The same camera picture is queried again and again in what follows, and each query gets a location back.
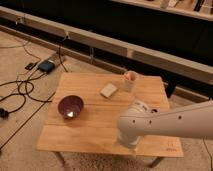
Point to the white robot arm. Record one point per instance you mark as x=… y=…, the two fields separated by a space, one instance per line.
x=193 y=121

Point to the beige rectangular block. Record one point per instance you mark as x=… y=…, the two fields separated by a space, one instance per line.
x=108 y=90

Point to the pink cup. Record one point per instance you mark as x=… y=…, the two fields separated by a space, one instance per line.
x=130 y=78

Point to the wooden table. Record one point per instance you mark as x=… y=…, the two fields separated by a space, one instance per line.
x=94 y=130

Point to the dark purple bowl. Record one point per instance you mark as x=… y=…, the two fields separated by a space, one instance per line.
x=70 y=106

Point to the blue black box device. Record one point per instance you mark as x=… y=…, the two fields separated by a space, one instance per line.
x=46 y=66

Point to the small black adapter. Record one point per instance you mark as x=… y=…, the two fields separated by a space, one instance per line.
x=30 y=66

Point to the long wooden shelf unit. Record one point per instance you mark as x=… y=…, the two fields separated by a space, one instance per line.
x=174 y=44

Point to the black plug on floor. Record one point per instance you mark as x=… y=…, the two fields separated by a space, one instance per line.
x=3 y=113

